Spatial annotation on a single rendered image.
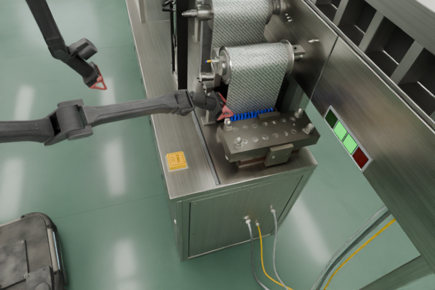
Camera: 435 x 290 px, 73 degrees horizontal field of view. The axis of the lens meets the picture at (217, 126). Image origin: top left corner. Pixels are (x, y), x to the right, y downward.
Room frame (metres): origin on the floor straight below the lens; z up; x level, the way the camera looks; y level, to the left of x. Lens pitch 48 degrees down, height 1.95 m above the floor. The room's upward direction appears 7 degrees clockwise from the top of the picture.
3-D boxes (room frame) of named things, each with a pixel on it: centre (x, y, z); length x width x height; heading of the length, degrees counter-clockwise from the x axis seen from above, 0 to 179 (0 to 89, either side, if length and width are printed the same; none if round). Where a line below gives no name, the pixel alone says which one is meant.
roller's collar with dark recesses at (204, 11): (1.16, 0.12, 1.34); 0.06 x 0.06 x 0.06; 23
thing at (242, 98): (0.93, -0.13, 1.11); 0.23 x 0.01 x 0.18; 113
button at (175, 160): (0.70, 0.15, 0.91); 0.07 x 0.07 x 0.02; 23
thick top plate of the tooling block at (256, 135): (0.83, -0.22, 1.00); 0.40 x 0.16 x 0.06; 113
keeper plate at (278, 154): (0.75, -0.27, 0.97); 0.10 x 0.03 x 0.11; 113
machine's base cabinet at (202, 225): (1.83, 0.31, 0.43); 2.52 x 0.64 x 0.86; 23
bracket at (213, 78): (0.96, 0.05, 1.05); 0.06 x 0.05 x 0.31; 113
